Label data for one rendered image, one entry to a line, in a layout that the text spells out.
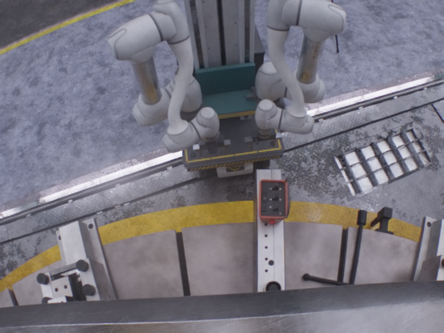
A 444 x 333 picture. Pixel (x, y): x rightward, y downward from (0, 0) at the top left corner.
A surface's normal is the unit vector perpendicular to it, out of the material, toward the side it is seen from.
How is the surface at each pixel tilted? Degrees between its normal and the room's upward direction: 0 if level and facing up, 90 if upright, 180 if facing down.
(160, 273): 0
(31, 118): 0
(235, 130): 0
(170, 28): 71
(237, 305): 45
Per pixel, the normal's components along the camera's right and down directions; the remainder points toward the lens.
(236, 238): -0.07, -0.43
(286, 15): -0.42, 0.69
